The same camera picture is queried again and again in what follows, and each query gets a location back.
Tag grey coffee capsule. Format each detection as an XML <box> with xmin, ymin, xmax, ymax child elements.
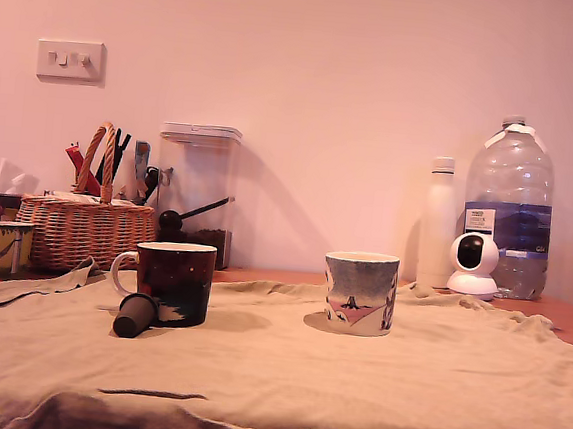
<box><xmin>111</xmin><ymin>290</ymin><xmax>164</xmax><ymax>342</ymax></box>

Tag black coffee scoop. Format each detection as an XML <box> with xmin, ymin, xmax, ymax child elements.
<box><xmin>157</xmin><ymin>191</ymin><xmax>237</xmax><ymax>249</ymax></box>

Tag clear container with white lid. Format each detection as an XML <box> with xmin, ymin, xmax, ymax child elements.
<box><xmin>148</xmin><ymin>120</ymin><xmax>245</xmax><ymax>273</ymax></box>

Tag white blue illustrated mug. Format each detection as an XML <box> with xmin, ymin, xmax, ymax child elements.
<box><xmin>318</xmin><ymin>248</ymin><xmax>402</xmax><ymax>339</ymax></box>

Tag dark red illustrated mug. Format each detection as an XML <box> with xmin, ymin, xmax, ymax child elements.
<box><xmin>105</xmin><ymin>236</ymin><xmax>218</xmax><ymax>331</ymax></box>

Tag white insulated bottle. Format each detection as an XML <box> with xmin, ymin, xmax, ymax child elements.
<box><xmin>414</xmin><ymin>154</ymin><xmax>464</xmax><ymax>290</ymax></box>

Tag beige cloth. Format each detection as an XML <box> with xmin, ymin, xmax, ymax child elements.
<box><xmin>0</xmin><ymin>245</ymin><xmax>573</xmax><ymax>429</ymax></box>

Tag black utensils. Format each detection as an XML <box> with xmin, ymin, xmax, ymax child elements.
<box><xmin>92</xmin><ymin>126</ymin><xmax>132</xmax><ymax>187</ymax></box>

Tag red packet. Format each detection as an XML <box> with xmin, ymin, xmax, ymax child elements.
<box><xmin>61</xmin><ymin>142</ymin><xmax>107</xmax><ymax>197</ymax></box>

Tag large clear water bottle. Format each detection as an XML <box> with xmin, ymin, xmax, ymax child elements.
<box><xmin>456</xmin><ymin>110</ymin><xmax>562</xmax><ymax>302</ymax></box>

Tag white tissue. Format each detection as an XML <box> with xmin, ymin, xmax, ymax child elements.
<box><xmin>0</xmin><ymin>157</ymin><xmax>41</xmax><ymax>199</ymax></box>

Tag black handled scissors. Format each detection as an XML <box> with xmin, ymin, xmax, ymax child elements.
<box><xmin>139</xmin><ymin>164</ymin><xmax>164</xmax><ymax>205</ymax></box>

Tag blue handled tool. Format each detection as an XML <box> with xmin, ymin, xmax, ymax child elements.
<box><xmin>132</xmin><ymin>139</ymin><xmax>152</xmax><ymax>179</ymax></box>

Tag small white round camera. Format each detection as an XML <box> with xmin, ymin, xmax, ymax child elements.
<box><xmin>445</xmin><ymin>230</ymin><xmax>504</xmax><ymax>302</ymax></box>

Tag wicker basket with handle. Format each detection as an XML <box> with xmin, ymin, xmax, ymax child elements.
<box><xmin>12</xmin><ymin>114</ymin><xmax>167</xmax><ymax>280</ymax></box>

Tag white light switch plate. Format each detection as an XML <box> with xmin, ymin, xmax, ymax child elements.
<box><xmin>34</xmin><ymin>37</ymin><xmax>108</xmax><ymax>88</ymax></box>

